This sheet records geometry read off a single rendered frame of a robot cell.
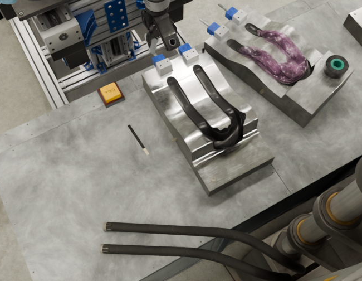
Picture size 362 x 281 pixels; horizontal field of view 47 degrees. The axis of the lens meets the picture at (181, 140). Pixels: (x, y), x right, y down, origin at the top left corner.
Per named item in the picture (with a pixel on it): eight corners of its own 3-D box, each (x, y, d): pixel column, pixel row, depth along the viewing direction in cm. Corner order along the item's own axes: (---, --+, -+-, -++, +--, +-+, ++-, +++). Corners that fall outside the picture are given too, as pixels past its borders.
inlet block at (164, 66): (145, 55, 158) (143, 45, 154) (156, 50, 160) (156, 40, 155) (161, 78, 153) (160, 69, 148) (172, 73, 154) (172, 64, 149)
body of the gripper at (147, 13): (161, 14, 138) (160, -13, 127) (174, 32, 135) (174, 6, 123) (141, 23, 136) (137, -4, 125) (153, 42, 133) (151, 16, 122)
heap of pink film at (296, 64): (233, 53, 159) (235, 40, 152) (262, 26, 164) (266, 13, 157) (285, 93, 152) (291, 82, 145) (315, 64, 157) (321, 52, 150)
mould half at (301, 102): (203, 49, 167) (205, 32, 157) (245, 13, 174) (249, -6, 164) (303, 128, 153) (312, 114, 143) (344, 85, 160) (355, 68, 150)
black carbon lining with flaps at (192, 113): (163, 82, 152) (162, 67, 144) (201, 64, 156) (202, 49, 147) (211, 159, 140) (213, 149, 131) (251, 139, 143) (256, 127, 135)
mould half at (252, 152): (143, 86, 160) (140, 66, 147) (201, 59, 165) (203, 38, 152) (208, 197, 142) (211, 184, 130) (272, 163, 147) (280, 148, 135)
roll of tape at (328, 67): (348, 76, 149) (352, 70, 146) (328, 81, 148) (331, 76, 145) (339, 58, 152) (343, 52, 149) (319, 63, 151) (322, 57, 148)
